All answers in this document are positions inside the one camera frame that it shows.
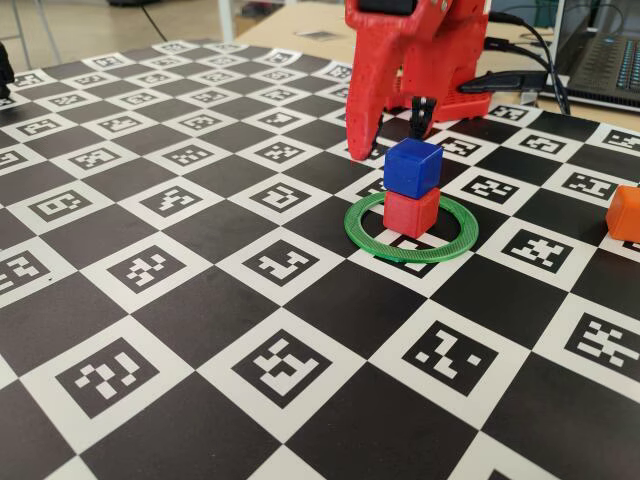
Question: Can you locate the orange cube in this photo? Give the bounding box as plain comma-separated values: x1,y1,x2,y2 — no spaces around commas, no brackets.
604,184,640,242

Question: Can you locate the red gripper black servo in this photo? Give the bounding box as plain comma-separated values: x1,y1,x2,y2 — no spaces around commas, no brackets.
344,0,472,162

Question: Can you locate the thick black plug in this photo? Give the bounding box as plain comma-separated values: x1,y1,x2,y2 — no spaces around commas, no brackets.
458,69,551,96

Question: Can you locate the black stand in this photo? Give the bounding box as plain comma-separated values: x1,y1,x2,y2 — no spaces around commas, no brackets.
0,42,16,99

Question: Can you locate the green plastic ring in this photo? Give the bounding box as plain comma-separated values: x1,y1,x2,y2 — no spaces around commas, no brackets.
343,189,480,265

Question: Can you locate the black cable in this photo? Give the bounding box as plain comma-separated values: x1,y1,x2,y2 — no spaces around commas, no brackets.
484,37,569,104
488,10,572,116

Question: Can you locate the black white marker board mat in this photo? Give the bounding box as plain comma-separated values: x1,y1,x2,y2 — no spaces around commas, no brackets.
0,38,640,480

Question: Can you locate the red cube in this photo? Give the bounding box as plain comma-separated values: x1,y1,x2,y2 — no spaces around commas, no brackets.
382,188,441,237

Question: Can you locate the blue cube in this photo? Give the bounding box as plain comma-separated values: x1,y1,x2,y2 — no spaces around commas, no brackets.
383,138,445,199

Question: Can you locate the dark laptop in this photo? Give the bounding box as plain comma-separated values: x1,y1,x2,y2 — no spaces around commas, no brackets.
542,0,640,112

